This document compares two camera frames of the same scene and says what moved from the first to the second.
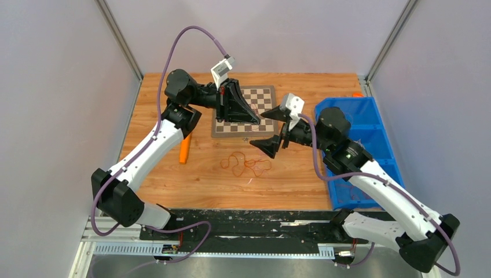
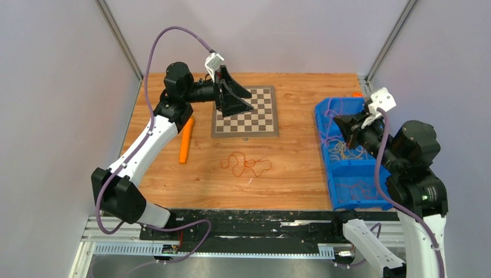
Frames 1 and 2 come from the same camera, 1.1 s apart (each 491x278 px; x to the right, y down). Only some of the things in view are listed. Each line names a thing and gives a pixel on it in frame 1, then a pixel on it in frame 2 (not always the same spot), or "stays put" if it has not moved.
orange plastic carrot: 184,149 stays put
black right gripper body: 286,134 → 367,137
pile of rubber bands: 257,166 stays put
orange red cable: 355,194 → 363,187
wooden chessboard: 263,98 stays put
